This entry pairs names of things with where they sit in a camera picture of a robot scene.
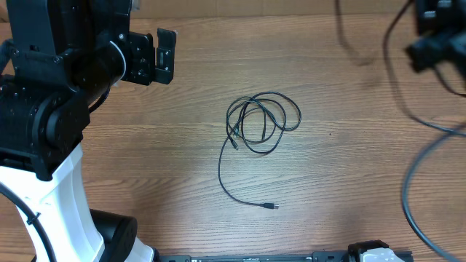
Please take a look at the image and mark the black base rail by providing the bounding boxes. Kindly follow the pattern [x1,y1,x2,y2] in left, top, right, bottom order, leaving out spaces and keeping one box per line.
[157,240,414,262]

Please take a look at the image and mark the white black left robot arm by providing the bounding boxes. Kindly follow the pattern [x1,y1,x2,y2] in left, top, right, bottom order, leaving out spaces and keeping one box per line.
[1,0,177,261]

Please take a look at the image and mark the thin black cable bundle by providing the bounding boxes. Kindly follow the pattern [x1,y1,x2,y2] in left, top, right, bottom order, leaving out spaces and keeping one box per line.
[217,90,303,210]

